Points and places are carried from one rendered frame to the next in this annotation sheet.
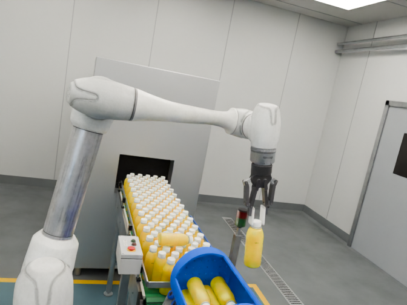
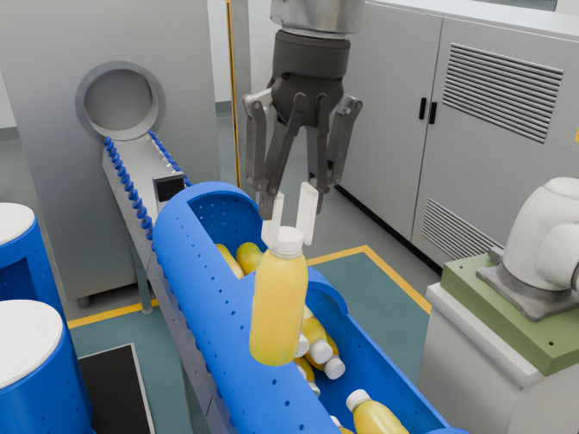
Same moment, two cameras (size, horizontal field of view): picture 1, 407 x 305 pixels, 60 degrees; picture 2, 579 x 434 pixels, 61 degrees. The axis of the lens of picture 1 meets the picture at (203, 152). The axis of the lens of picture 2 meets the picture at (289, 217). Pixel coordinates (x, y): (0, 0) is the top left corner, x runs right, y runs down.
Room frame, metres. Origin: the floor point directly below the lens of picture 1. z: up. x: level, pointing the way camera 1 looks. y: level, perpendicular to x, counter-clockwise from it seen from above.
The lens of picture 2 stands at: (1.75, -0.30, 1.76)
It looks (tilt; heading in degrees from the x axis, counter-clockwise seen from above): 29 degrees down; 173
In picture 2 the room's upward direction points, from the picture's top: straight up
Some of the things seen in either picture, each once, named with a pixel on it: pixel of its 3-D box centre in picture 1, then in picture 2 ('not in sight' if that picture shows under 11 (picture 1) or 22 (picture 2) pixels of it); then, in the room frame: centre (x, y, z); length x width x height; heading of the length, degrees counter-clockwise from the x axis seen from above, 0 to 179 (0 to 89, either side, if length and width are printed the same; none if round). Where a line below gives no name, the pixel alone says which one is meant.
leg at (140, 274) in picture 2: not in sight; (139, 263); (-0.40, -0.81, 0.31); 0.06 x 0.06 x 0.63; 19
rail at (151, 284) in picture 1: (188, 284); not in sight; (1.58, -0.05, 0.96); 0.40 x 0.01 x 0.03; 109
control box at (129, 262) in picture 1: (128, 253); not in sight; (1.60, 0.27, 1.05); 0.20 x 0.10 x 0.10; 19
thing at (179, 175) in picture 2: not in sight; (171, 196); (0.24, -0.51, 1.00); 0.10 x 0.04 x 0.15; 109
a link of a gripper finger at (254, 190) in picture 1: (253, 192); (316, 141); (1.25, -0.21, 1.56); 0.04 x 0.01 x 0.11; 19
